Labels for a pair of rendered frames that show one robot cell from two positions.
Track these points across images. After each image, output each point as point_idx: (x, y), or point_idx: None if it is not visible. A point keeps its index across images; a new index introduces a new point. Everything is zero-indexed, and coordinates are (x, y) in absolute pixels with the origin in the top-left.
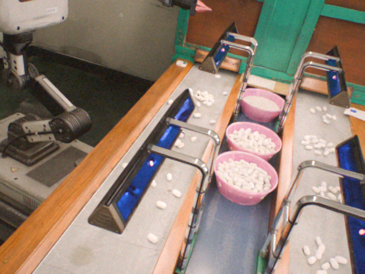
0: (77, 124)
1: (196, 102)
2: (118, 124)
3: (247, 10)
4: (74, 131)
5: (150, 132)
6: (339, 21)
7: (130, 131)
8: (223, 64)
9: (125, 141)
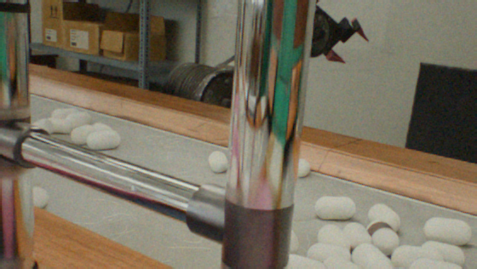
0: (178, 80)
1: (310, 233)
2: (154, 92)
3: None
4: (164, 85)
5: (100, 121)
6: None
7: (106, 92)
8: None
9: (70, 86)
